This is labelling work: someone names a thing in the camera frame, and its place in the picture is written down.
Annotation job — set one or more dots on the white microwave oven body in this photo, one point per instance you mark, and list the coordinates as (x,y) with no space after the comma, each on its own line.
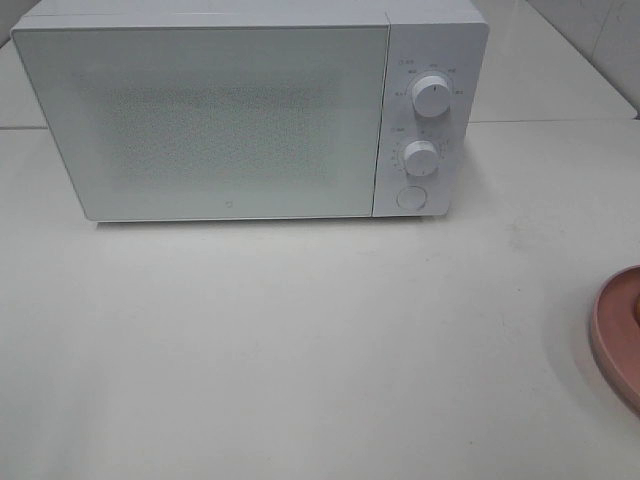
(447,37)

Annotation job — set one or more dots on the burger with sesame bun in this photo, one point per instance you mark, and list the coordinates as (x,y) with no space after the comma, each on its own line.
(636,309)

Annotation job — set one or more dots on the upper white power knob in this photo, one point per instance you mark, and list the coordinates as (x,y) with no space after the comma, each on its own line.
(431,95)

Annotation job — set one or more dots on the lower white timer knob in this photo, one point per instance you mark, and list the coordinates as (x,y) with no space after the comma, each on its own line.
(420,158)

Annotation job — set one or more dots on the white microwave door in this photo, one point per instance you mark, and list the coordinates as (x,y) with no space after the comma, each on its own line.
(203,124)

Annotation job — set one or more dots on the round white door-release button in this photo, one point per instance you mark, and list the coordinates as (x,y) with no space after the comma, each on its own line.
(412,198)

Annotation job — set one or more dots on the pink round plate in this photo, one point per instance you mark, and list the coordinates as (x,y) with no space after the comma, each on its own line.
(614,335)

